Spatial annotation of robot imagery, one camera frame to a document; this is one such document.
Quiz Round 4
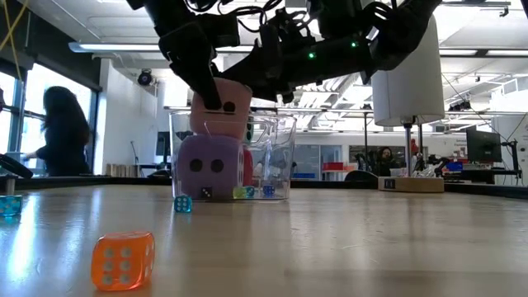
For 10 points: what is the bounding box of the standing person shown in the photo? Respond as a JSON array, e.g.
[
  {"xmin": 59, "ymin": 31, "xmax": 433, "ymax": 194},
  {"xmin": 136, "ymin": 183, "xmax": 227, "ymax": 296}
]
[{"xmin": 23, "ymin": 85, "xmax": 92, "ymax": 177}]

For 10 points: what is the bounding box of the clear plastic bin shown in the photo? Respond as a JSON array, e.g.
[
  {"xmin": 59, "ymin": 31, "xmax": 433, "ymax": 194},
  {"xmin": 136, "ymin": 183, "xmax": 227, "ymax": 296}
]
[{"xmin": 169, "ymin": 111, "xmax": 297, "ymax": 202}]

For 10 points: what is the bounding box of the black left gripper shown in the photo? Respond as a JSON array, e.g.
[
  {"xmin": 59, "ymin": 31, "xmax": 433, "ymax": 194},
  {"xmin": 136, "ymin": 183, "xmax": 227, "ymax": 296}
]
[{"xmin": 158, "ymin": 14, "xmax": 241, "ymax": 111}]

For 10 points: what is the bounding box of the black desk monitor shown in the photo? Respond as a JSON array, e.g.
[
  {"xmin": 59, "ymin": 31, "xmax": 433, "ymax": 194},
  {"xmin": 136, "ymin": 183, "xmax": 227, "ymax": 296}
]
[{"xmin": 465, "ymin": 128, "xmax": 503, "ymax": 164}]

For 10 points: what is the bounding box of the large purple foam die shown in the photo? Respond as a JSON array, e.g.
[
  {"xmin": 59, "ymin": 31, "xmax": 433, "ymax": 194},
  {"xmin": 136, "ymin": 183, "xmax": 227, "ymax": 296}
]
[{"xmin": 176, "ymin": 134, "xmax": 245, "ymax": 200}]

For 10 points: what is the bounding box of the black ceiling spotlight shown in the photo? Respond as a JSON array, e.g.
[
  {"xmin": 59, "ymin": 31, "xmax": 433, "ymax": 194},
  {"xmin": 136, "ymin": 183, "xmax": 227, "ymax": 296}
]
[{"xmin": 137, "ymin": 68, "xmax": 154, "ymax": 87}]

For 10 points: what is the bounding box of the large pink foam die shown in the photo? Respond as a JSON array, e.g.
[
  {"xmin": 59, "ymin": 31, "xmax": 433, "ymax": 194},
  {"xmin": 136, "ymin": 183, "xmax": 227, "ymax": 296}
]
[{"xmin": 189, "ymin": 77, "xmax": 253, "ymax": 141}]

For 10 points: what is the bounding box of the black aluminium table frame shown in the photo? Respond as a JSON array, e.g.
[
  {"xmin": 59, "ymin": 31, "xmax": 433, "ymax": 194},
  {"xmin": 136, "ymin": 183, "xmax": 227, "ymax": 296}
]
[{"xmin": 0, "ymin": 153, "xmax": 528, "ymax": 201}]

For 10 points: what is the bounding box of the small orange translucent die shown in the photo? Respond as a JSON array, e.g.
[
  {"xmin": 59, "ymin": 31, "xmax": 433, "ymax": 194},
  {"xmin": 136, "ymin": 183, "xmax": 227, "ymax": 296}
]
[{"xmin": 91, "ymin": 231, "xmax": 156, "ymax": 292}]

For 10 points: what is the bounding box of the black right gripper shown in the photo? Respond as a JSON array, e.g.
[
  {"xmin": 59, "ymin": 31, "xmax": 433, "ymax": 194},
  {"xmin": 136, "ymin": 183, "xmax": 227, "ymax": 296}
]
[{"xmin": 222, "ymin": 22, "xmax": 372, "ymax": 104}]

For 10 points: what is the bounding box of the large red foam die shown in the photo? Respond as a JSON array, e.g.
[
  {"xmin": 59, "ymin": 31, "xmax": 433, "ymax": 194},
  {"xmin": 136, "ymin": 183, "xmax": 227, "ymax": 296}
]
[{"xmin": 242, "ymin": 148, "xmax": 254, "ymax": 186}]

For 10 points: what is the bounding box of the white shade wooden base lamp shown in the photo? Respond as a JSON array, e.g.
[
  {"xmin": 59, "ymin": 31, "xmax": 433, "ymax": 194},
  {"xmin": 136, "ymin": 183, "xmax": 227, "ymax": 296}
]
[{"xmin": 368, "ymin": 16, "xmax": 446, "ymax": 194}]

